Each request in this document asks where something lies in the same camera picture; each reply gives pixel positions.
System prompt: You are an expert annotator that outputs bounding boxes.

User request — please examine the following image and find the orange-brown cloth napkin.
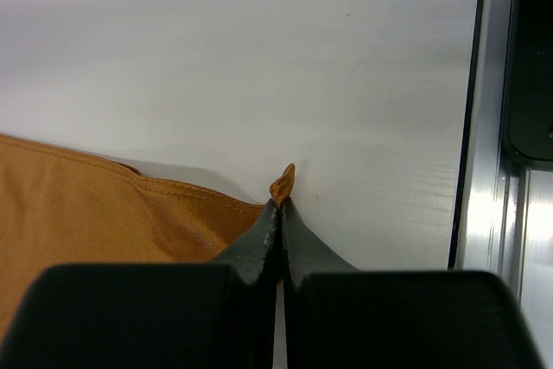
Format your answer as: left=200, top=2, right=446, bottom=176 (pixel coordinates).
left=0, top=132, right=297, bottom=335

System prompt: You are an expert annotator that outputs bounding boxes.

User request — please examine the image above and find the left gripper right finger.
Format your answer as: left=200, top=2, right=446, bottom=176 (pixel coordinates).
left=280, top=200, right=543, bottom=368

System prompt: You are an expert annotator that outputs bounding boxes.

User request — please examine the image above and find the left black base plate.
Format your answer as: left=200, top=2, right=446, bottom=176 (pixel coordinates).
left=504, top=0, right=552, bottom=169

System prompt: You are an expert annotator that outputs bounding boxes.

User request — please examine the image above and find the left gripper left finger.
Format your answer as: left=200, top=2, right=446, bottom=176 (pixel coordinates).
left=1, top=202, right=280, bottom=368

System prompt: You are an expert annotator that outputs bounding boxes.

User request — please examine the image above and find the aluminium mounting rail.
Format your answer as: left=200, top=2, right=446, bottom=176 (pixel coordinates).
left=448, top=0, right=552, bottom=355

